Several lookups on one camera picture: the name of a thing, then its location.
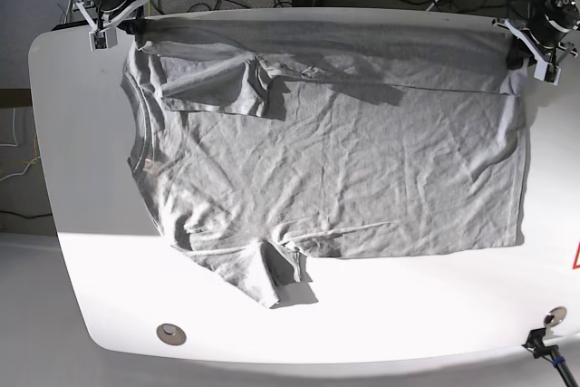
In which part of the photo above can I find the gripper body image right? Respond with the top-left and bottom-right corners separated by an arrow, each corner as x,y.
493,0 -> 579,65

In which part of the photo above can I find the grey T-shirt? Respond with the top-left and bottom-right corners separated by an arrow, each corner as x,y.
121,17 -> 527,308

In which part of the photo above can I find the red warning sticker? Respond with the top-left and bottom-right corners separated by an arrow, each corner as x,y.
572,243 -> 580,270

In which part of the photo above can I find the silver disc near right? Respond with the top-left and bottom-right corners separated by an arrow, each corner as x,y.
544,306 -> 567,328

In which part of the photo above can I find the silver disc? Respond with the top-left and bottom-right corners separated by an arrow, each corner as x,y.
156,324 -> 187,346
544,306 -> 567,328

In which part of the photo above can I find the silver disc near left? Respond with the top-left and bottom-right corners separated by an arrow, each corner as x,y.
156,324 -> 187,346

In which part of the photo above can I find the black clamp with cable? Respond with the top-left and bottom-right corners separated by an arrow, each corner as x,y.
522,327 -> 579,387

